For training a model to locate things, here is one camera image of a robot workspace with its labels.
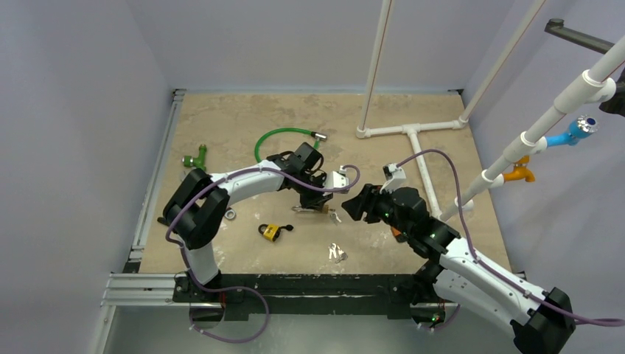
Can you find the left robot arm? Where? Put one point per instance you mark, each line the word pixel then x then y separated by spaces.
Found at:
pixel 197 207

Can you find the black overhead bar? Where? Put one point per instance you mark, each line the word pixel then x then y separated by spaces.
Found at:
pixel 557 28

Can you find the orange faucet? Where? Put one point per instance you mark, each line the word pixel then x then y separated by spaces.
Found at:
pixel 520 171

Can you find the blue faucet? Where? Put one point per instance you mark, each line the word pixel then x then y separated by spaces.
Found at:
pixel 579 129

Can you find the small yellow padlock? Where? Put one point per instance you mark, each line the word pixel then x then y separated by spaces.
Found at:
pixel 272 232

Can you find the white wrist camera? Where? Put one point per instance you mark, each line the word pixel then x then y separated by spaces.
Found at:
pixel 395 177
pixel 337 180

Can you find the red adjustable wrench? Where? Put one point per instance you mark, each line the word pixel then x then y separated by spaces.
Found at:
pixel 230 214

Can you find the green cable lock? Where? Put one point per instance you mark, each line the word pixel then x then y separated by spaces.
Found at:
pixel 288 133

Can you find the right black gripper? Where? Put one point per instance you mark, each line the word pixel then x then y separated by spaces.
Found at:
pixel 368 204

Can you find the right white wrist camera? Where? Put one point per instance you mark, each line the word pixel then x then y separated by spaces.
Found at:
pixel 395 177

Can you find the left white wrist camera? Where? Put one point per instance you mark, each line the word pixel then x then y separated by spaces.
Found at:
pixel 337 180

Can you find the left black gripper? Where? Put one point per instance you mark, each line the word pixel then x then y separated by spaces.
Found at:
pixel 318 200

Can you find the green hose nozzle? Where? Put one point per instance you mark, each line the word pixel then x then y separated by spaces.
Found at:
pixel 196 162

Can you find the large brass padlock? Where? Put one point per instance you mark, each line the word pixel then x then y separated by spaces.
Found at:
pixel 311 209

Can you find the white pvc pipe frame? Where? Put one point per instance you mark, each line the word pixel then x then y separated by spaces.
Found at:
pixel 594 84

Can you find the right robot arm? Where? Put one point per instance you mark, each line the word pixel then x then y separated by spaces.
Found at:
pixel 532 316

